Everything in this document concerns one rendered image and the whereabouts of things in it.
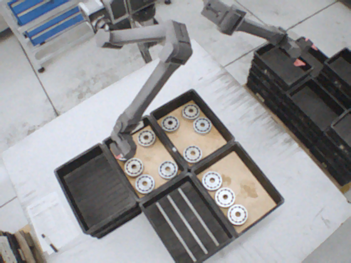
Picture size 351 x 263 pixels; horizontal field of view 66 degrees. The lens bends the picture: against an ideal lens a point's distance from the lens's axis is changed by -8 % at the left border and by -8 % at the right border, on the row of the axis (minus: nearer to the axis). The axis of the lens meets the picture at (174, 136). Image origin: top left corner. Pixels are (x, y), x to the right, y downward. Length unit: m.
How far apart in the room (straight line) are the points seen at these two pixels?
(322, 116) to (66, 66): 2.52
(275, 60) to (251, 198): 1.30
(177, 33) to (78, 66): 2.33
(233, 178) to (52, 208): 1.05
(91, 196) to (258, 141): 1.02
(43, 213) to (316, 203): 1.58
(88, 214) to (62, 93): 1.74
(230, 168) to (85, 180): 0.79
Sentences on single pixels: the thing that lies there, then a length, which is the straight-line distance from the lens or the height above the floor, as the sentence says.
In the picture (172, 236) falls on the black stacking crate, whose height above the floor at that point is 0.83.
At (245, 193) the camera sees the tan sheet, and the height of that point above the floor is 0.83.
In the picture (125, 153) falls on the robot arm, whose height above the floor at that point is 1.26.
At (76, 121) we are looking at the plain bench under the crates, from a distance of 2.00.
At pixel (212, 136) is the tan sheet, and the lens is 1.66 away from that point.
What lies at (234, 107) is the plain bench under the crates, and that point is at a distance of 1.92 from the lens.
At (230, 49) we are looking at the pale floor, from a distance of 3.18.
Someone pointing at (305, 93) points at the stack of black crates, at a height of 0.38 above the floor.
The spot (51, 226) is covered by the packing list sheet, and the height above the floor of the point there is 0.70.
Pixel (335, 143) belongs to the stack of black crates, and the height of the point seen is 0.49.
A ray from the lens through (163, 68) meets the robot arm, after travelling 1.02.
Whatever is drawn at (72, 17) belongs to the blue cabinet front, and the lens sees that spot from 3.17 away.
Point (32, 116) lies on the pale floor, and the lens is 3.10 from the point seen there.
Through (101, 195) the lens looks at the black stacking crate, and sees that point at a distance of 1.61.
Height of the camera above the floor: 2.32
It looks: 64 degrees down
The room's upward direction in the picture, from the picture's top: 7 degrees counter-clockwise
